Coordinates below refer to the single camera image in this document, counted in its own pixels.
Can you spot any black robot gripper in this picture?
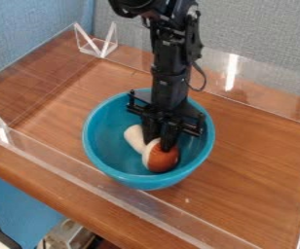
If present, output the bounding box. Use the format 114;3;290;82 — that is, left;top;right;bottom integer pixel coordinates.
126;68;205;152

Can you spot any brown and white toy mushroom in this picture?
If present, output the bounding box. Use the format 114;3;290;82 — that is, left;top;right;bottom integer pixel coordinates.
125;124;179;173

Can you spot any clear acrylic corner bracket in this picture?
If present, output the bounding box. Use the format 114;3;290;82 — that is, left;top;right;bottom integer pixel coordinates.
74;22;119;58

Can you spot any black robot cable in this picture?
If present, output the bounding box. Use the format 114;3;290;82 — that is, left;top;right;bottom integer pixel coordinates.
186;61;210;93

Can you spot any white power strip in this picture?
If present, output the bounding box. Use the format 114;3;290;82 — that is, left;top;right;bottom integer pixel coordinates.
35;219;95;249

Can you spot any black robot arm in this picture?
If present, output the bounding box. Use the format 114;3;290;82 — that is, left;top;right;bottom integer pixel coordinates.
109;0;205;151

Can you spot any blue plastic bowl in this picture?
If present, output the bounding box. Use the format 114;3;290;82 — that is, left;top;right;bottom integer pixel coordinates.
82;92;216;191

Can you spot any clear acrylic table barrier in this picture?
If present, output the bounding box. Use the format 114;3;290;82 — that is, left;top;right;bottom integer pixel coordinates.
0;29;300;249

